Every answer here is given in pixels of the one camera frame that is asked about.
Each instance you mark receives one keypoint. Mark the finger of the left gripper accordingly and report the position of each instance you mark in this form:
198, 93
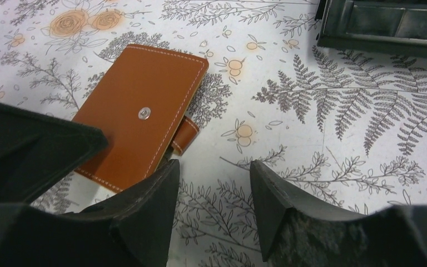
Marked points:
37, 151

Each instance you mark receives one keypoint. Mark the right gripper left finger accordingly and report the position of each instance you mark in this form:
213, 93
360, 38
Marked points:
132, 228

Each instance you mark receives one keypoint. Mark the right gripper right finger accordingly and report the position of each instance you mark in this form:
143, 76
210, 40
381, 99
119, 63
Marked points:
297, 229

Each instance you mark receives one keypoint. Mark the brown leather card holder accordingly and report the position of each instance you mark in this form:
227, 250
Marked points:
140, 106

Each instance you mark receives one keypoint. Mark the black card box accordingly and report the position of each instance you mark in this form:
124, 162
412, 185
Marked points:
391, 27

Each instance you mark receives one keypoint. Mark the floral patterned table mat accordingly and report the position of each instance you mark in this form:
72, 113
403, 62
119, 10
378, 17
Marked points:
348, 127

